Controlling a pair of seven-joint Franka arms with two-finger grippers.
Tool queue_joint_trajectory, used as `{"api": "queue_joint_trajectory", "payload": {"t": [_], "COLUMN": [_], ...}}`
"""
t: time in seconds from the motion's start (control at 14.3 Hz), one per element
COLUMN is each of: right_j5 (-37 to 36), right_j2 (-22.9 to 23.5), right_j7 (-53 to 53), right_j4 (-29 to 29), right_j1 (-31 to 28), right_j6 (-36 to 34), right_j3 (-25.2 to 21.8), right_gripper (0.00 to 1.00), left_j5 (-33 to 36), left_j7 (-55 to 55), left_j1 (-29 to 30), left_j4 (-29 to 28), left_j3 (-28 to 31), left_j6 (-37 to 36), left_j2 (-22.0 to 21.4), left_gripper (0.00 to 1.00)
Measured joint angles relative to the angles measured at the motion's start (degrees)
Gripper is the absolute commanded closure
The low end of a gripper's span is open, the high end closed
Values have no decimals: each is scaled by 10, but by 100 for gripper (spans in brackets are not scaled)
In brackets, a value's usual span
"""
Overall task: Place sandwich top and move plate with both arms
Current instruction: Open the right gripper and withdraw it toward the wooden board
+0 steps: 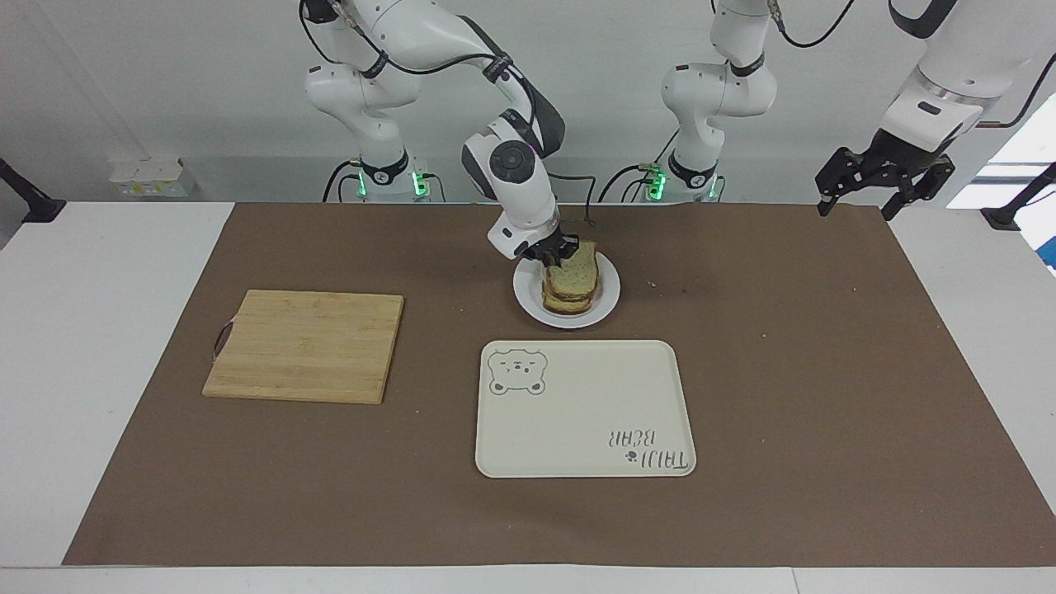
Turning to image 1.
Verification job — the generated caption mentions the black stand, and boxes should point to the black stand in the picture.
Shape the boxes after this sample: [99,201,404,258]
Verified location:
[0,157,68,224]
[980,161,1056,232]

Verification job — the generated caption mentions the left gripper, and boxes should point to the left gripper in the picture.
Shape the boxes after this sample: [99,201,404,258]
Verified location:
[815,130,957,223]

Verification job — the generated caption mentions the bread slice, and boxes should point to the bread slice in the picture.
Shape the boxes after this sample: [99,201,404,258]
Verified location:
[553,240,599,299]

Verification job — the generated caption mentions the sandwich base with filling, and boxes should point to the sandwich base with filling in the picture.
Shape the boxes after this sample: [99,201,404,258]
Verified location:
[541,276,601,317]

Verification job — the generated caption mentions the round white plate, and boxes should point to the round white plate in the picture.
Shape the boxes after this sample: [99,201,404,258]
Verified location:
[512,250,621,330]

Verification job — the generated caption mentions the wooden cutting board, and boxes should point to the wooden cutting board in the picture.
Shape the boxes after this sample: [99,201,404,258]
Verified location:
[202,289,406,406]

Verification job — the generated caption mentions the cream tray with bear print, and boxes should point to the cream tray with bear print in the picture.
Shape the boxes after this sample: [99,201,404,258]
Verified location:
[475,339,698,479]

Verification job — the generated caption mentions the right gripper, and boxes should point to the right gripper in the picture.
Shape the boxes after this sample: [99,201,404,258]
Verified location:
[528,223,582,269]

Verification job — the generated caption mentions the black cable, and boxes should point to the black cable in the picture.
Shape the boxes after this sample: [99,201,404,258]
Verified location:
[597,163,662,204]
[770,0,857,49]
[547,172,600,226]
[977,73,1056,130]
[321,158,365,204]
[299,0,515,84]

